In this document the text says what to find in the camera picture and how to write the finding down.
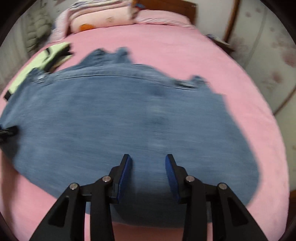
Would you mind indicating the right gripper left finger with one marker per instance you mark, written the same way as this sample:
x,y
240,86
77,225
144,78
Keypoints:
x,y
66,219

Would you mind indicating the floral wardrobe doors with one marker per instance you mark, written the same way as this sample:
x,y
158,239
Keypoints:
x,y
266,51

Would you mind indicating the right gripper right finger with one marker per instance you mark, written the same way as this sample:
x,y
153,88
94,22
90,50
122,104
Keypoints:
x,y
230,218

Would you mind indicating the dark wooden nightstand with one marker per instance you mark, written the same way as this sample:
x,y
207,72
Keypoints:
x,y
221,43

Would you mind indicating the folded light green garment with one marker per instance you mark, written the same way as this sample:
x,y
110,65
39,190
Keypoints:
x,y
47,60

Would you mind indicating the dark wooden headboard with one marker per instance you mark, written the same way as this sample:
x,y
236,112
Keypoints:
x,y
184,8

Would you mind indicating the blue denim jacket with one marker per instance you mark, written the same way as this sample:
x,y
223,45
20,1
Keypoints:
x,y
77,123

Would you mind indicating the pink pillow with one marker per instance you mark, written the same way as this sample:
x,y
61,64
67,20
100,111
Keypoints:
x,y
159,17

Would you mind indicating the folded floral quilt stack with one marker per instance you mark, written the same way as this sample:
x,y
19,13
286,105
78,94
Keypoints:
x,y
88,15

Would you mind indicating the pink bed blanket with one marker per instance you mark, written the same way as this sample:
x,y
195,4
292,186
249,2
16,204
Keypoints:
x,y
179,52

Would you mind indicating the pink cartoon cushion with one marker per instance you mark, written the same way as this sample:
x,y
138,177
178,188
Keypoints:
x,y
61,27

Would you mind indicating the grey green puffer jacket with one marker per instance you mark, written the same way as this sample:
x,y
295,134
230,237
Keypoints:
x,y
38,29

